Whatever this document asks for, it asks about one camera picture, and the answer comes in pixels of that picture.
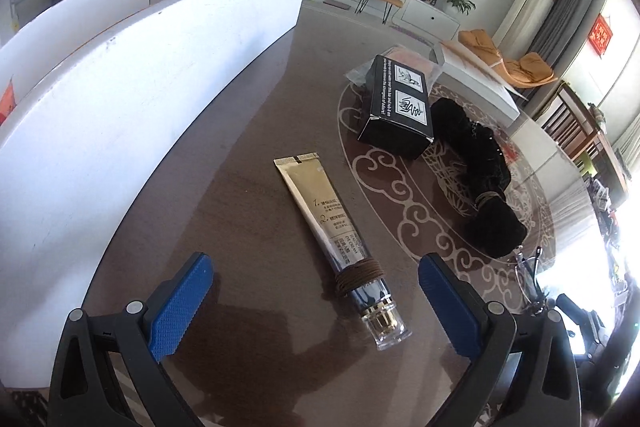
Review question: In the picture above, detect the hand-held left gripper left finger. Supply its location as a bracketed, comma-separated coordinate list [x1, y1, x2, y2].
[48, 251, 215, 427]

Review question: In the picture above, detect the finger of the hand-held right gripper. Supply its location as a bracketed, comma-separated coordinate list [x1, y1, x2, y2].
[556, 293, 593, 329]

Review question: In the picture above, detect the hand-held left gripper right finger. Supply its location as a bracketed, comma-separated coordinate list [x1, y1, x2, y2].
[417, 253, 581, 427]

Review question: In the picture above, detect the eyelash curler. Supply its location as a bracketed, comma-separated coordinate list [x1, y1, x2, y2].
[510, 244, 551, 313]

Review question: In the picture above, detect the black velvet scrunchie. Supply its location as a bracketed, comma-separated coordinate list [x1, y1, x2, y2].
[430, 98, 528, 258]

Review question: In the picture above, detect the gold cosmetic tube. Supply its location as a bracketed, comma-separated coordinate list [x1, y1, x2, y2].
[273, 152, 413, 352]

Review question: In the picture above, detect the black cardboard box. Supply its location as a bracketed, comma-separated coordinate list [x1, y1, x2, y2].
[356, 54, 436, 160]

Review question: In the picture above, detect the wooden chair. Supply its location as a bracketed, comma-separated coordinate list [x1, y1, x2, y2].
[537, 79, 631, 198]

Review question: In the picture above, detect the white foam board partition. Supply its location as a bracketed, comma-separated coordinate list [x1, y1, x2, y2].
[0, 0, 311, 388]

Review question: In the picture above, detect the white flat box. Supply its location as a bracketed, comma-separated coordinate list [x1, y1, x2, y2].
[432, 41, 521, 120]

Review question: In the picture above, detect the orange rocking chair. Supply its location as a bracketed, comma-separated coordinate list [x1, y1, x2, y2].
[457, 29, 558, 88]

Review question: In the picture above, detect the clear plastic bag with orange sheets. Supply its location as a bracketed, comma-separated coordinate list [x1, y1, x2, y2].
[345, 44, 443, 85]

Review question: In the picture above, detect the grey curtain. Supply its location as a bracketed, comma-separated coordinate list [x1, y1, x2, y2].
[525, 0, 608, 68]

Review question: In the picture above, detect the standing air conditioner with cover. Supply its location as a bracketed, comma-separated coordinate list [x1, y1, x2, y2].
[492, 0, 563, 60]

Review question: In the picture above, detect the brown hair tie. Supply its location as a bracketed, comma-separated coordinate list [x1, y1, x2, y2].
[334, 258, 386, 298]

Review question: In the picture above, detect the red wall hanging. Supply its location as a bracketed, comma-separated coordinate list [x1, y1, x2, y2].
[589, 14, 613, 55]

